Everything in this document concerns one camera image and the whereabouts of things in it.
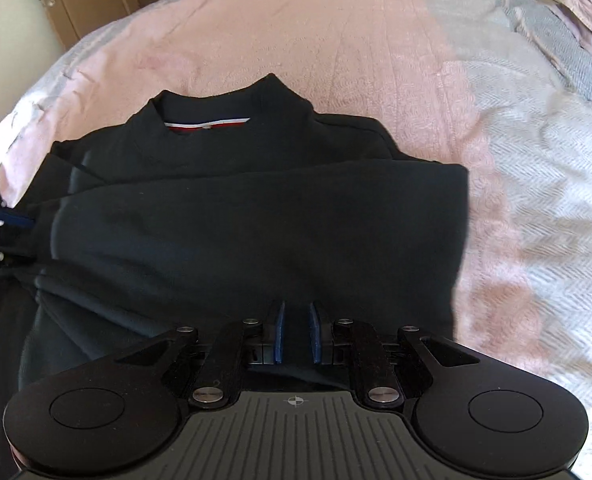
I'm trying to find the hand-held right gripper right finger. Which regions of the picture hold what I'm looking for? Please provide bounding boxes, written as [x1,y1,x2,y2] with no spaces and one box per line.
[309,302,481,407]

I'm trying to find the dark blue sweatshirt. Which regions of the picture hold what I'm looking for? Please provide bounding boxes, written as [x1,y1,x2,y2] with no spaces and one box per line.
[0,72,473,467]

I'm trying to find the pink and grey bedspread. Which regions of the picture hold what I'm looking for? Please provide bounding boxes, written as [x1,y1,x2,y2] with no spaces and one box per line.
[0,0,592,480]

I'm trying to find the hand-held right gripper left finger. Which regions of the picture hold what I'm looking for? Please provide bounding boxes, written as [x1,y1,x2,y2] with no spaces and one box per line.
[115,302,288,409]

